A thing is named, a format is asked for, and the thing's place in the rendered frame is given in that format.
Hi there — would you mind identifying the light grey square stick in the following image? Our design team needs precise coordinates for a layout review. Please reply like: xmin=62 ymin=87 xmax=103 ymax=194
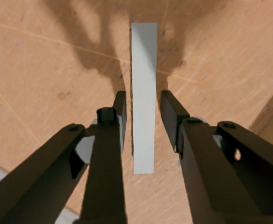
xmin=131 ymin=23 xmax=158 ymax=174

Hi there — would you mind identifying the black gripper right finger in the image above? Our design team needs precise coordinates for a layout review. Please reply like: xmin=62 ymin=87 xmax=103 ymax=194
xmin=161 ymin=90 xmax=273 ymax=224

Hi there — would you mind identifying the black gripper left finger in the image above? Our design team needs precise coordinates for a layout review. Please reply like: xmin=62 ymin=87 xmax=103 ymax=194
xmin=0 ymin=91 xmax=128 ymax=224

